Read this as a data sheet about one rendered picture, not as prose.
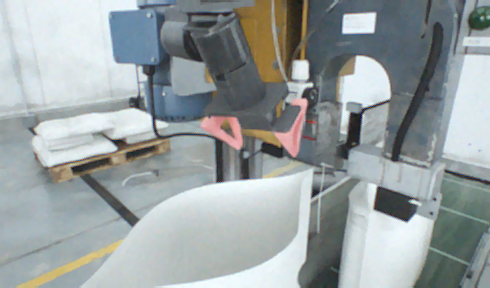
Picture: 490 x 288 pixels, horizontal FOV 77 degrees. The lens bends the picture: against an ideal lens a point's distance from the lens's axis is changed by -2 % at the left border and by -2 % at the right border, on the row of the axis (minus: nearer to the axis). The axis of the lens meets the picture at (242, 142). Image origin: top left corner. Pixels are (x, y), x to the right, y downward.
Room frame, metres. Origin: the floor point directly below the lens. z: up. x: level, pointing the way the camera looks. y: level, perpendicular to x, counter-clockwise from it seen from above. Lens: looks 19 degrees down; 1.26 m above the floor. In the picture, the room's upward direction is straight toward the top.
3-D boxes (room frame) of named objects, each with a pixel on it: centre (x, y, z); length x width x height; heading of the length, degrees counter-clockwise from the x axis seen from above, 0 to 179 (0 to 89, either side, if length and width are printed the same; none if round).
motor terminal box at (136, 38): (0.60, 0.18, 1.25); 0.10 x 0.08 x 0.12; 69
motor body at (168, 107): (0.70, 0.14, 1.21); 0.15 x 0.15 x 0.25
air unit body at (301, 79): (0.57, -0.11, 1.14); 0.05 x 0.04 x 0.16; 44
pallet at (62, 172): (3.22, 1.54, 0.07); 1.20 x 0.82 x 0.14; 134
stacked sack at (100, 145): (2.85, 1.63, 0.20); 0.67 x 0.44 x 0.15; 134
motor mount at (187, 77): (0.69, 0.04, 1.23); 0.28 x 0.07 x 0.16; 134
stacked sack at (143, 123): (3.27, 1.19, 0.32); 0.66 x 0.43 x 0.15; 132
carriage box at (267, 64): (0.85, -0.05, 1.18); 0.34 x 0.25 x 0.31; 44
